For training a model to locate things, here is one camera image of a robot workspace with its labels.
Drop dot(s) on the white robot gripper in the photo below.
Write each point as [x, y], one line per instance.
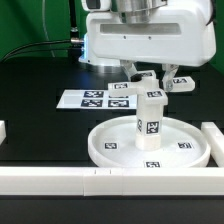
[171, 34]

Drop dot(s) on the white cross-shaped table base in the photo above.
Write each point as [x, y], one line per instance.
[148, 86]

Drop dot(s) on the white round table top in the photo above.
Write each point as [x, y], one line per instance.
[112, 144]

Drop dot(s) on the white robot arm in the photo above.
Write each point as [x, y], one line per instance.
[172, 33]

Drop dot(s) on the white marker sheet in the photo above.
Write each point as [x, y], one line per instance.
[94, 99]

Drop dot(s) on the white right fence block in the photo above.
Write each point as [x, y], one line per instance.
[216, 140]

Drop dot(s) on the white fence block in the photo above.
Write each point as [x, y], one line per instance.
[216, 140]
[2, 131]

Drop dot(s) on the white front fence bar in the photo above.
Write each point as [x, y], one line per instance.
[110, 181]

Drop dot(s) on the white left fence block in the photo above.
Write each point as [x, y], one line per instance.
[2, 131]

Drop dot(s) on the black vertical cable connector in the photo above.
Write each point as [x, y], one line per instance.
[74, 33]

